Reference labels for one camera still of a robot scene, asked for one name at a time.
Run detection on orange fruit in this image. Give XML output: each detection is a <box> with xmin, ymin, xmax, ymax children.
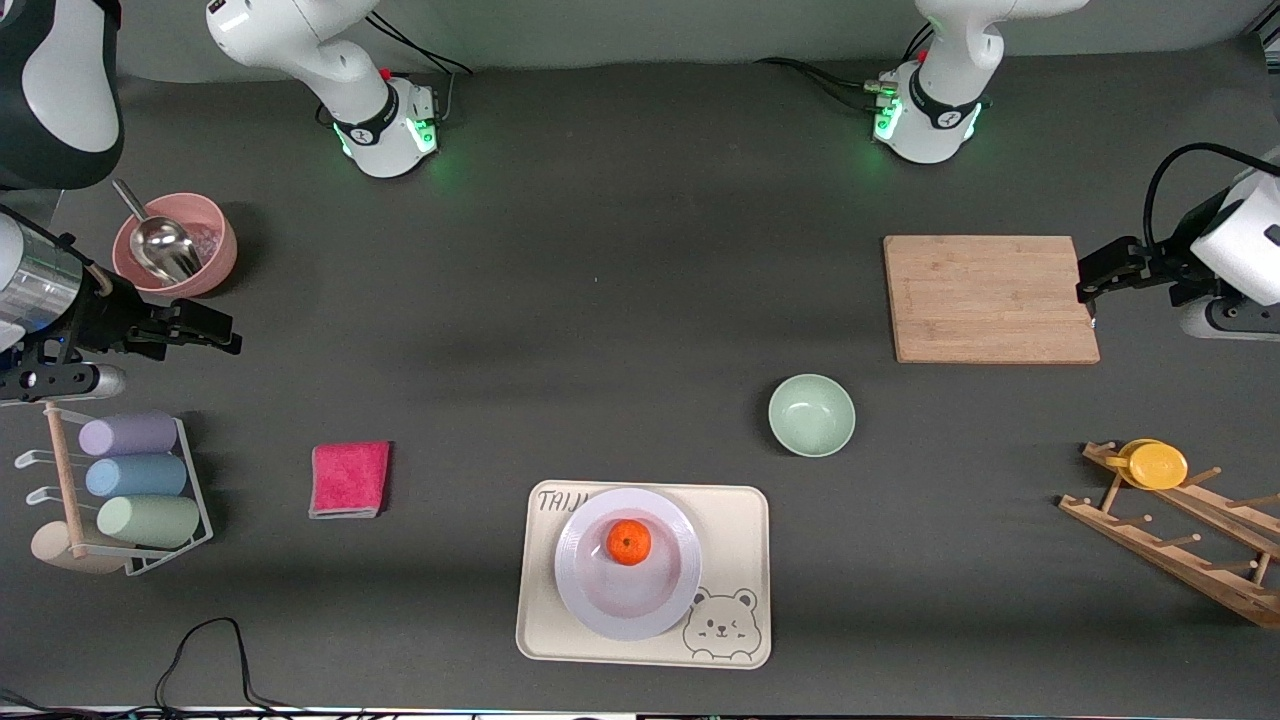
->
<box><xmin>606</xmin><ymin>519</ymin><xmax>652</xmax><ymax>567</ymax></box>

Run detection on white round plate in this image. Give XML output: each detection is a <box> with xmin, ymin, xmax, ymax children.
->
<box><xmin>554</xmin><ymin>487</ymin><xmax>702</xmax><ymax>642</ymax></box>

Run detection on pink bowl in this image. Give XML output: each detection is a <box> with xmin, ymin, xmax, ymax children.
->
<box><xmin>112</xmin><ymin>193</ymin><xmax>239</xmax><ymax>298</ymax></box>

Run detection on metal scoop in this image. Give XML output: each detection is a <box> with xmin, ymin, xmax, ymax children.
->
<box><xmin>110</xmin><ymin>178</ymin><xmax>204</xmax><ymax>284</ymax></box>

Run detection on purple cup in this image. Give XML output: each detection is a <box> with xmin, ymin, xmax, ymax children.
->
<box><xmin>78</xmin><ymin>413</ymin><xmax>179</xmax><ymax>457</ymax></box>

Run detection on wooden cutting board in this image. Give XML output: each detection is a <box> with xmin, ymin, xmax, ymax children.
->
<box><xmin>883</xmin><ymin>235</ymin><xmax>1101</xmax><ymax>365</ymax></box>

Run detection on blue cup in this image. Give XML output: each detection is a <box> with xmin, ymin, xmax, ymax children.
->
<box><xmin>85</xmin><ymin>455</ymin><xmax>188</xmax><ymax>499</ymax></box>

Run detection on yellow cup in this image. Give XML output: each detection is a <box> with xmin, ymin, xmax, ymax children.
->
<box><xmin>1105</xmin><ymin>438</ymin><xmax>1190</xmax><ymax>491</ymax></box>

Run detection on green cup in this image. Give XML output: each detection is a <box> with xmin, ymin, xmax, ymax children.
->
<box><xmin>96</xmin><ymin>495</ymin><xmax>201</xmax><ymax>549</ymax></box>

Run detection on pink folded cloth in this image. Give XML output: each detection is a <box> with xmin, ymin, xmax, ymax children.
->
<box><xmin>308</xmin><ymin>441</ymin><xmax>392</xmax><ymax>520</ymax></box>

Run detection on beige cup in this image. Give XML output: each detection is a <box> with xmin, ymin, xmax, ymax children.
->
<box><xmin>30</xmin><ymin>520</ymin><xmax>131</xmax><ymax>576</ymax></box>

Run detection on wooden peg rack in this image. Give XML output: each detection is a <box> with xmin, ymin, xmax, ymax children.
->
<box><xmin>1058</xmin><ymin>441</ymin><xmax>1280</xmax><ymax>630</ymax></box>

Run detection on pale green bowl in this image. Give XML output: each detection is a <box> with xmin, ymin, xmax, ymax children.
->
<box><xmin>768</xmin><ymin>373</ymin><xmax>857</xmax><ymax>458</ymax></box>

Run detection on cream bear print tray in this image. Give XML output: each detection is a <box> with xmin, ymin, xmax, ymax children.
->
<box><xmin>515</xmin><ymin>481</ymin><xmax>773</xmax><ymax>670</ymax></box>

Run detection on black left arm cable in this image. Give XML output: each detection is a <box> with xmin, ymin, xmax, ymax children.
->
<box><xmin>1144</xmin><ymin>142</ymin><xmax>1280</xmax><ymax>251</ymax></box>

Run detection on white wire cup rack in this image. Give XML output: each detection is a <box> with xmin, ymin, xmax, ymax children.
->
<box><xmin>14</xmin><ymin>402</ymin><xmax>214</xmax><ymax>578</ymax></box>

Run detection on black floor cable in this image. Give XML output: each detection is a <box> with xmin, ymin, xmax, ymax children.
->
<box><xmin>0</xmin><ymin>617</ymin><xmax>401</xmax><ymax>720</ymax></box>

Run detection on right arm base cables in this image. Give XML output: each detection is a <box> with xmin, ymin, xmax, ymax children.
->
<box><xmin>368</xmin><ymin>10</ymin><xmax>472</xmax><ymax>123</ymax></box>

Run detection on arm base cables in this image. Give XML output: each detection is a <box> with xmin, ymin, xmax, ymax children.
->
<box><xmin>368</xmin><ymin>10</ymin><xmax>472</xmax><ymax>123</ymax></box>
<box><xmin>753</xmin><ymin>25</ymin><xmax>936</xmax><ymax>113</ymax></box>

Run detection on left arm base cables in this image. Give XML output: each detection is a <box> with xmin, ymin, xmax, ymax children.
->
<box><xmin>753</xmin><ymin>25</ymin><xmax>936</xmax><ymax>113</ymax></box>

